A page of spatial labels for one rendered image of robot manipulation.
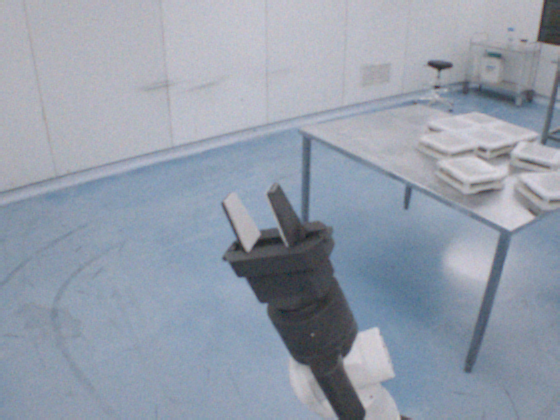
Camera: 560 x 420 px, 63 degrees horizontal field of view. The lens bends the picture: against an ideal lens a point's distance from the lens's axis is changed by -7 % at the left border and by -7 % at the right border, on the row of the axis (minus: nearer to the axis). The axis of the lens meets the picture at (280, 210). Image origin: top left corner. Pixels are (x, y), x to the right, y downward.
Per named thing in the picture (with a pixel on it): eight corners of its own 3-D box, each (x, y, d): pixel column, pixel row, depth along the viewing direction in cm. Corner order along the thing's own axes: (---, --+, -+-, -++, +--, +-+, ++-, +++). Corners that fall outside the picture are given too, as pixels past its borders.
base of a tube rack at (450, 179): (434, 174, 237) (435, 169, 235) (473, 168, 243) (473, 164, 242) (464, 194, 216) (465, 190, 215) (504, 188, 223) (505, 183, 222)
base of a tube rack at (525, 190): (513, 186, 224) (514, 182, 223) (555, 184, 227) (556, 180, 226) (542, 210, 203) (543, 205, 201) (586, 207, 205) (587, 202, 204)
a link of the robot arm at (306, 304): (244, 222, 58) (284, 296, 63) (207, 274, 51) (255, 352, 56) (340, 205, 51) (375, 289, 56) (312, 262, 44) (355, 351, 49)
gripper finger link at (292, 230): (273, 179, 48) (297, 229, 51) (261, 196, 46) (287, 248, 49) (287, 176, 48) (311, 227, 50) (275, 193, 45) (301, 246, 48)
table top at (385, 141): (298, 133, 300) (298, 128, 299) (418, 108, 354) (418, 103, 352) (509, 237, 190) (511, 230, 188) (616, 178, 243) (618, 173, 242)
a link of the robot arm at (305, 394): (350, 325, 58) (374, 365, 68) (283, 348, 60) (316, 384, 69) (363, 374, 54) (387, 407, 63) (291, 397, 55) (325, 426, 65)
